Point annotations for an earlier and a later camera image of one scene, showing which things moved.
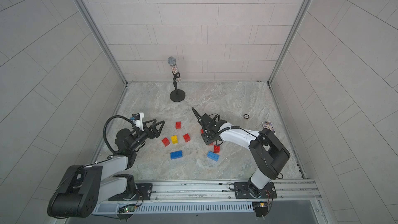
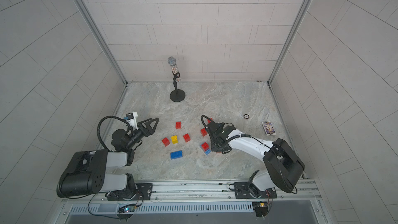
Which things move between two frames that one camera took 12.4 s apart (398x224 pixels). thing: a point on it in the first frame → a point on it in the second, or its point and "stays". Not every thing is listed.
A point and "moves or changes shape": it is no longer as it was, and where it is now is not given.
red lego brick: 186,138 stays
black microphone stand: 176,95 stays
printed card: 269,125 stays
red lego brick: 216,149 moves or changes shape
